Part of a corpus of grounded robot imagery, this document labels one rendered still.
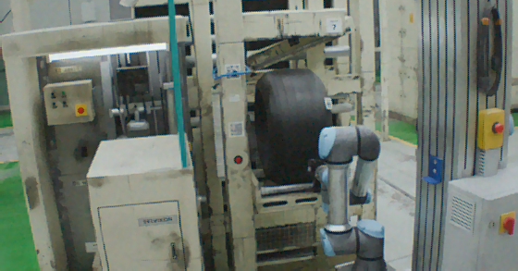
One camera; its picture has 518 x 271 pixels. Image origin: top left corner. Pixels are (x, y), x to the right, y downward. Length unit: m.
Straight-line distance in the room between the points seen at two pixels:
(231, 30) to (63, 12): 9.31
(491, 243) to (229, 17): 1.60
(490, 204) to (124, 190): 1.27
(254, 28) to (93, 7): 8.97
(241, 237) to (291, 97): 0.82
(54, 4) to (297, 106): 9.61
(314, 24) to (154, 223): 1.50
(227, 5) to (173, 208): 1.08
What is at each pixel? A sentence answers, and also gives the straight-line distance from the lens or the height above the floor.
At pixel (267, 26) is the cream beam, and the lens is 2.91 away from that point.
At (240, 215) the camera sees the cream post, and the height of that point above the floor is 0.75.
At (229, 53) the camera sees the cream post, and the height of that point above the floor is 1.60.
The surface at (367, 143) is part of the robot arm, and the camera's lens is 2.02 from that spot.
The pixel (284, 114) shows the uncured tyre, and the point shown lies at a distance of 2.53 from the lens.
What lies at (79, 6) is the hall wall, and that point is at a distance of 11.77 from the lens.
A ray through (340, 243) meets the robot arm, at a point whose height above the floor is 0.90.
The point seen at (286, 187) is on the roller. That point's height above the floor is 0.91.
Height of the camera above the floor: 1.85
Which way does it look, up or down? 13 degrees down
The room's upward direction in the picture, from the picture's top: 3 degrees counter-clockwise
